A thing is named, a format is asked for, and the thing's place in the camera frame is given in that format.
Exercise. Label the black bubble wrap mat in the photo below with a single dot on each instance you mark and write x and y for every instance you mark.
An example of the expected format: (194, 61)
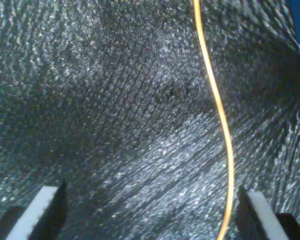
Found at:
(115, 100)

